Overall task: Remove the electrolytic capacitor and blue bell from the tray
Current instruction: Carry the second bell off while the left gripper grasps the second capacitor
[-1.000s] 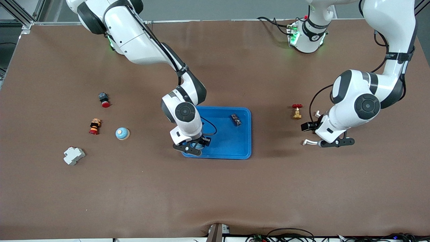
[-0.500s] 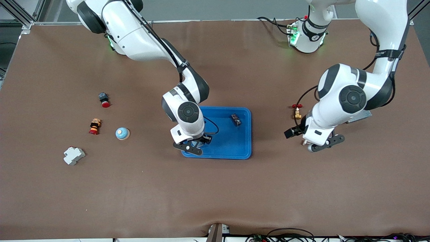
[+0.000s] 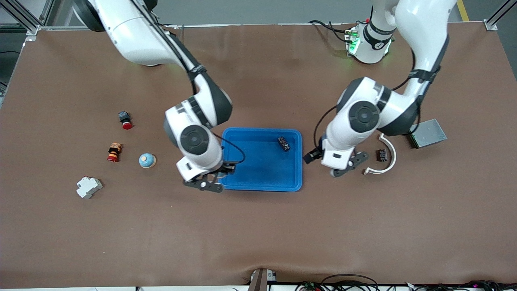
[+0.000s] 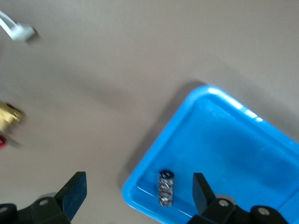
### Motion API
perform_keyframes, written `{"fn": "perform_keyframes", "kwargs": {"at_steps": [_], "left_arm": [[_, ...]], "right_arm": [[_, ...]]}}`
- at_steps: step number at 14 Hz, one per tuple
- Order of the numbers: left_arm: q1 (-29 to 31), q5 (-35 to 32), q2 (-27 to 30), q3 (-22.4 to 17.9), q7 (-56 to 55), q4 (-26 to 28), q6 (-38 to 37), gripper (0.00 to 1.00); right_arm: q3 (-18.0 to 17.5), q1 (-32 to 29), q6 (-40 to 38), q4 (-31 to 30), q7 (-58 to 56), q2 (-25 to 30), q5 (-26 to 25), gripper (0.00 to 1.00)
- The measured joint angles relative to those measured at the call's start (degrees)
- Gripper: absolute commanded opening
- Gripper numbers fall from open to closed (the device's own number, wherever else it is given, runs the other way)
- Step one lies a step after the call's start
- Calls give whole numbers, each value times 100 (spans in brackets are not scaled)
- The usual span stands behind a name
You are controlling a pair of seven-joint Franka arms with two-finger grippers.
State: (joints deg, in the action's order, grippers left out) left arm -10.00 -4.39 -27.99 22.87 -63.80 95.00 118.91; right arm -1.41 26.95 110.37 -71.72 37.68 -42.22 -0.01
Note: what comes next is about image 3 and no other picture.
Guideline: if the blue plastic tray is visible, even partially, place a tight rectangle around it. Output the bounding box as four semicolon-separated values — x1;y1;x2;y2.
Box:
218;128;303;192

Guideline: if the white curved plastic clip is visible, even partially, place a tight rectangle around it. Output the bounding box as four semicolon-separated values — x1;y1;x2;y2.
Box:
364;133;397;175

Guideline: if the brown table mat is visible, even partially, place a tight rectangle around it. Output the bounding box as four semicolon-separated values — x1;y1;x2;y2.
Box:
0;22;517;288

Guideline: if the grey metal box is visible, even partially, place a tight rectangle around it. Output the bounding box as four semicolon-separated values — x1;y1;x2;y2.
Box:
408;118;448;149

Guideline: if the grey metal table clamp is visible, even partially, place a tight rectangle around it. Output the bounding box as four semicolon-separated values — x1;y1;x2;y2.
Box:
247;268;277;291

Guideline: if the white circuit breaker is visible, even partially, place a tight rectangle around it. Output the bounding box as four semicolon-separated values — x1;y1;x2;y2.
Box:
76;176;103;199

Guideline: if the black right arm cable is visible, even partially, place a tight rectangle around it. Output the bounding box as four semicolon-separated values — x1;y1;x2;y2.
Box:
133;0;246;164

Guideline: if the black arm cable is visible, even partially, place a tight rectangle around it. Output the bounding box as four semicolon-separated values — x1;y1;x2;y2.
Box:
313;34;450;152
133;0;246;164

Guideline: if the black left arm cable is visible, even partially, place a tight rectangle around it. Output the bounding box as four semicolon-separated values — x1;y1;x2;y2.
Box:
313;34;450;152

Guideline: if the black looped cable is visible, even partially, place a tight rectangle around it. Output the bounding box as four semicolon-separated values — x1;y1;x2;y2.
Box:
321;274;379;291

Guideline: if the black left base cable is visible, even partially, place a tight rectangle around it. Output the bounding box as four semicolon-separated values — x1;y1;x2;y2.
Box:
309;19;352;44

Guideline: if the black cable bundle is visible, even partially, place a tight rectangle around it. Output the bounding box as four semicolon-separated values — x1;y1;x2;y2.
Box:
406;280;517;291

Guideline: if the aluminium frame profile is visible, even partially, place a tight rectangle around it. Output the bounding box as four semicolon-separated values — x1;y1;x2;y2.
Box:
25;0;56;43
485;0;517;31

